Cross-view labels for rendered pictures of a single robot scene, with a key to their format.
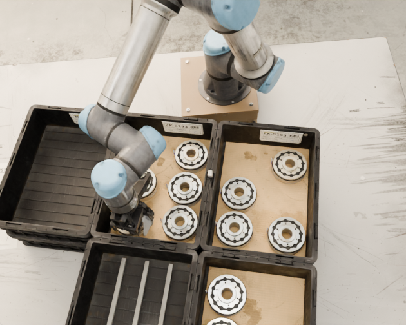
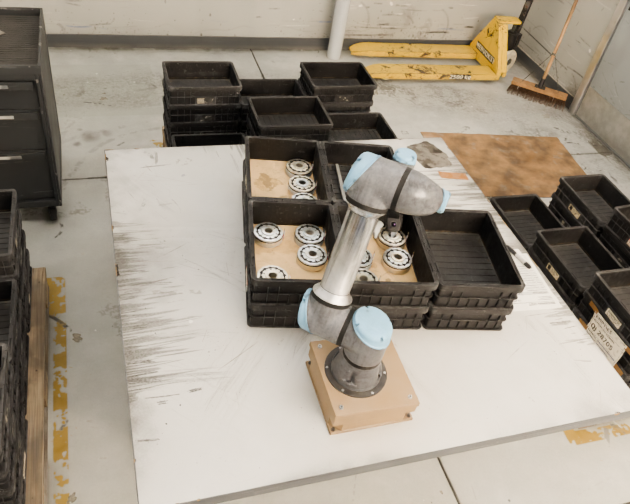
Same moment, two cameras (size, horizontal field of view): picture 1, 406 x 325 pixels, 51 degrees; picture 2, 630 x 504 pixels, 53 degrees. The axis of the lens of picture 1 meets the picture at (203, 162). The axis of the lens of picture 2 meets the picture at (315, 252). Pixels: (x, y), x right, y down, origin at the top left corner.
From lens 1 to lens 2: 2.07 m
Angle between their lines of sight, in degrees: 73
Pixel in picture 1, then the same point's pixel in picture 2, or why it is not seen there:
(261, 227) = (287, 242)
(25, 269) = not seen: hidden behind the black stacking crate
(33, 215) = (468, 242)
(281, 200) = (274, 260)
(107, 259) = not seen: hidden behind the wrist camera
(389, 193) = (165, 310)
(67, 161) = (468, 278)
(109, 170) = (405, 153)
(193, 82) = (391, 370)
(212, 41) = (380, 316)
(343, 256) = (211, 263)
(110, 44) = not seen: outside the picture
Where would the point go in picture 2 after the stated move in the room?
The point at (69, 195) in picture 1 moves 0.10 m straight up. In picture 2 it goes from (450, 255) to (458, 235)
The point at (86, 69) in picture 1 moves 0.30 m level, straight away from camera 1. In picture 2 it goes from (531, 414) to (616, 488)
